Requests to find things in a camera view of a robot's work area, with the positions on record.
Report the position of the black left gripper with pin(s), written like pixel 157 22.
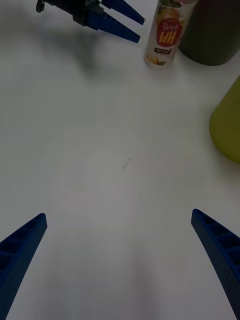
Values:
pixel 72 6

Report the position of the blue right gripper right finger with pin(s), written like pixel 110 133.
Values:
pixel 222 252

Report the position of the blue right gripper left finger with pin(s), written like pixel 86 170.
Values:
pixel 17 252

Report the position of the grey plastic bin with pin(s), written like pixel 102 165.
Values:
pixel 215 32

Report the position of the yellow-green plastic bin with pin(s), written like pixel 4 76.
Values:
pixel 227 125

